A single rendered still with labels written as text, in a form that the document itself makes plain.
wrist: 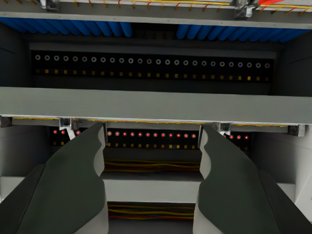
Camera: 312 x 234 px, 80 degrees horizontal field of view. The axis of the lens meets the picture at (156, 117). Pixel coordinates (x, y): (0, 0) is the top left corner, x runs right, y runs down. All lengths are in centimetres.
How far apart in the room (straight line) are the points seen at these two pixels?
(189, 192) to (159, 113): 19
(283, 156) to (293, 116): 17
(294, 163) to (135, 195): 34
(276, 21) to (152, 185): 36
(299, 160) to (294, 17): 27
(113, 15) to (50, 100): 16
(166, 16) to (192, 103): 14
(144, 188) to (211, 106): 22
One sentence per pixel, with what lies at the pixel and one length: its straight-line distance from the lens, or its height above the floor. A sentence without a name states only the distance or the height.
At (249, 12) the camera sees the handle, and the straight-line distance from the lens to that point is 30.
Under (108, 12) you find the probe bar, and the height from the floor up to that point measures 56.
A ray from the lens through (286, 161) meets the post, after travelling 52.
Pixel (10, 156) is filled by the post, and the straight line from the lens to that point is 52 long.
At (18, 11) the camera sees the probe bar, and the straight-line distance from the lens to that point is 37.
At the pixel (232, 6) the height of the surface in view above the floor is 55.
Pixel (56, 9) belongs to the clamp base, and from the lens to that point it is 33.
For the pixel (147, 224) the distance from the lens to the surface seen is 66.
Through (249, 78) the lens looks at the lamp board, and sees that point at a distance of 48.
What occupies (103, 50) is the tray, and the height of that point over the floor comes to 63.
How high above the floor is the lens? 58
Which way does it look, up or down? 26 degrees up
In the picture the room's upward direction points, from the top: 178 degrees counter-clockwise
